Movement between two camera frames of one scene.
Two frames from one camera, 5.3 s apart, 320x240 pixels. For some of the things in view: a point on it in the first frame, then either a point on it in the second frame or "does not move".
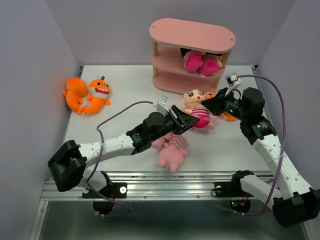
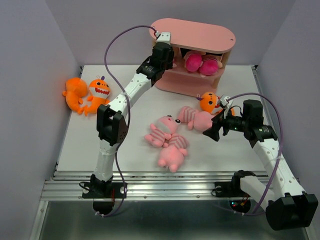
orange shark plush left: x=100 y=89 does not move
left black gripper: x=180 y=126 to x=169 y=65
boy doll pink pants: x=192 y=99 to x=174 y=63
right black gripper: x=214 y=105 to x=218 y=121
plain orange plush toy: x=76 y=88 does not move
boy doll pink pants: x=193 y=60 does not move
